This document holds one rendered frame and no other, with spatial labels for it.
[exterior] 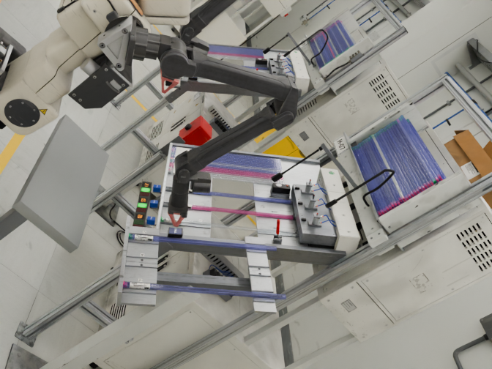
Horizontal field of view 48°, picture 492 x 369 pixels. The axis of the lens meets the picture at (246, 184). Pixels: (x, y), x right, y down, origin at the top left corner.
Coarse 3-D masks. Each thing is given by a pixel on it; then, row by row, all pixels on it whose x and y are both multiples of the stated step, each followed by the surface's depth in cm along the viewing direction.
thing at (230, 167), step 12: (228, 156) 256; (240, 156) 257; (252, 156) 259; (168, 168) 239; (204, 168) 243; (216, 168) 245; (228, 168) 246; (240, 168) 248; (252, 168) 250; (264, 168) 251; (276, 168) 253; (228, 180) 240; (240, 180) 240; (252, 180) 241; (264, 180) 243
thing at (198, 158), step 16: (272, 112) 175; (288, 112) 169; (240, 128) 174; (256, 128) 173; (272, 128) 174; (208, 144) 178; (224, 144) 176; (240, 144) 177; (176, 160) 182; (192, 160) 178; (208, 160) 179; (176, 176) 181
